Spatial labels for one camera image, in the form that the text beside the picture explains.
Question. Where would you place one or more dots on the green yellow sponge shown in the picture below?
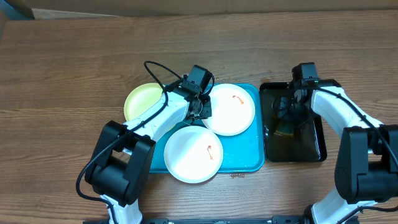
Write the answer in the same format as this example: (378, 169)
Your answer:
(284, 129)

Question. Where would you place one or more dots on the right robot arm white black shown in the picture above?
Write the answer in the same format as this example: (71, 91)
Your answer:
(366, 166)

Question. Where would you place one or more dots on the yellow plate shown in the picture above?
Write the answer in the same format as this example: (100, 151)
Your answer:
(141, 99)

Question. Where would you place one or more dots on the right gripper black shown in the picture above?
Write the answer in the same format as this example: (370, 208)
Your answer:
(288, 107)

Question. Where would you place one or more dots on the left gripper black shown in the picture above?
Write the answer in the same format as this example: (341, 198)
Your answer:
(207, 112)

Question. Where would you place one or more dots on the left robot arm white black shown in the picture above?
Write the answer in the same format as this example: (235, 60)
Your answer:
(119, 166)

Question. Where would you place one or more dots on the white plate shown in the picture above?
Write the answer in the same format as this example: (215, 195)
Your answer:
(193, 154)
(232, 110)

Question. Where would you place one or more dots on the black water tray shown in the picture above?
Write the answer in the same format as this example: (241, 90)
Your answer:
(306, 145)

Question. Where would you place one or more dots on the teal plastic tray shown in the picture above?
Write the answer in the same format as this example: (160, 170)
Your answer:
(244, 152)

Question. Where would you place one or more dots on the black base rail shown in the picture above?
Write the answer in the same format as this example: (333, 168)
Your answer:
(291, 219)

